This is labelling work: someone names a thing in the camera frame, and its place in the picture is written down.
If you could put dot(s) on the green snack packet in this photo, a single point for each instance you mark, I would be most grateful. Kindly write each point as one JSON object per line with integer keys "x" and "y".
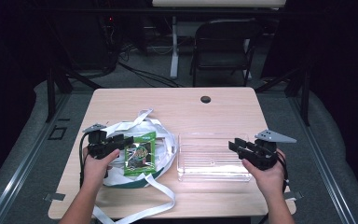
{"x": 140, "y": 155}

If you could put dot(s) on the black metal stand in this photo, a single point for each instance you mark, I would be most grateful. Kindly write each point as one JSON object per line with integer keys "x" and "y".
{"x": 51, "y": 90}
{"x": 304, "y": 93}

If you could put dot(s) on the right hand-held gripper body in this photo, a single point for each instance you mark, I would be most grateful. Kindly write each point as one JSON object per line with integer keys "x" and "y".
{"x": 265, "y": 152}

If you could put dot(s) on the black folding chair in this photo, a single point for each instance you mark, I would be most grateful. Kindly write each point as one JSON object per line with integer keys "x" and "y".
{"x": 223, "y": 46}

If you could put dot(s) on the person's right hand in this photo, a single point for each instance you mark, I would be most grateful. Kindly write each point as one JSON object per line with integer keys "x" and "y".
{"x": 268, "y": 179}

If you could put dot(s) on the person's left hand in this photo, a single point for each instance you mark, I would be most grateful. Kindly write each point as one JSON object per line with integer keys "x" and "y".
{"x": 97, "y": 169}

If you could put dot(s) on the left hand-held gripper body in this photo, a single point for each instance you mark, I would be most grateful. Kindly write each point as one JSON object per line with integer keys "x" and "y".
{"x": 98, "y": 144}

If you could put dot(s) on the white cloth bag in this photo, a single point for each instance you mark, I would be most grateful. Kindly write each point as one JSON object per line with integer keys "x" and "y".
{"x": 161, "y": 146}

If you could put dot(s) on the clear plastic tray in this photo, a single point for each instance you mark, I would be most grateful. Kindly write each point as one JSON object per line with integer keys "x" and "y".
{"x": 211, "y": 158}

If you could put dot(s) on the white desk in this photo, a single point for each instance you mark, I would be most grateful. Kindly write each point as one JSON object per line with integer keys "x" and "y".
{"x": 174, "y": 46}

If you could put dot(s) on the grey table bracket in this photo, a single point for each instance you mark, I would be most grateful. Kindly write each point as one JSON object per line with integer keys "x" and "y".
{"x": 54, "y": 196}
{"x": 293, "y": 195}

